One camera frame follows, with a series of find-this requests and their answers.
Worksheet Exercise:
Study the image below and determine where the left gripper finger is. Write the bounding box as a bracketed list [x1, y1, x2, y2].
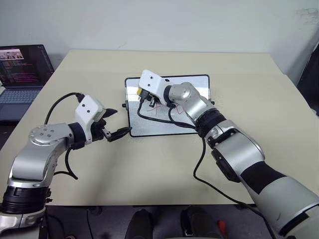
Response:
[103, 108, 119, 120]
[104, 126, 133, 143]

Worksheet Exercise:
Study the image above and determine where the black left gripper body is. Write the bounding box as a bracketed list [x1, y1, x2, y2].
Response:
[90, 118, 108, 143]

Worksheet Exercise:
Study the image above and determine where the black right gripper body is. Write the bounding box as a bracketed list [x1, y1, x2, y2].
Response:
[148, 94, 163, 107]

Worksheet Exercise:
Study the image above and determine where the black framed small whiteboard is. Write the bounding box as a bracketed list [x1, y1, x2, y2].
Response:
[122, 74, 216, 137]

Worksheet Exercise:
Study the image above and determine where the dark rounded shape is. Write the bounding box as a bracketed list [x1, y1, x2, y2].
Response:
[127, 208, 157, 239]
[180, 205, 222, 239]

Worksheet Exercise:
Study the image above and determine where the open grey laptop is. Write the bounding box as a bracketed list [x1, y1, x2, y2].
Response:
[0, 44, 55, 122]

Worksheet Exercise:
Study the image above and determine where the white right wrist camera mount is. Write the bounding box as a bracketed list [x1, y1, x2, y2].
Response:
[138, 69, 173, 103]

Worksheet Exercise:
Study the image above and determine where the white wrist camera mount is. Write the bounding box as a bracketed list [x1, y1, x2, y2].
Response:
[74, 95, 107, 145]
[138, 69, 173, 103]

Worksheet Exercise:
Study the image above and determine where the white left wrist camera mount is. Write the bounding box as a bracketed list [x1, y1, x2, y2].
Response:
[74, 95, 107, 145]

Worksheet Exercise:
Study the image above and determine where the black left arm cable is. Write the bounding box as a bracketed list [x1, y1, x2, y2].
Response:
[44, 92, 84, 180]

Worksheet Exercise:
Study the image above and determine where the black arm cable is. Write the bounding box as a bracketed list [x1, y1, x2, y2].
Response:
[44, 92, 84, 180]
[137, 98, 281, 239]

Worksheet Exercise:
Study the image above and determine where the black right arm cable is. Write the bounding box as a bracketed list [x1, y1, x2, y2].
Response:
[137, 98, 281, 239]

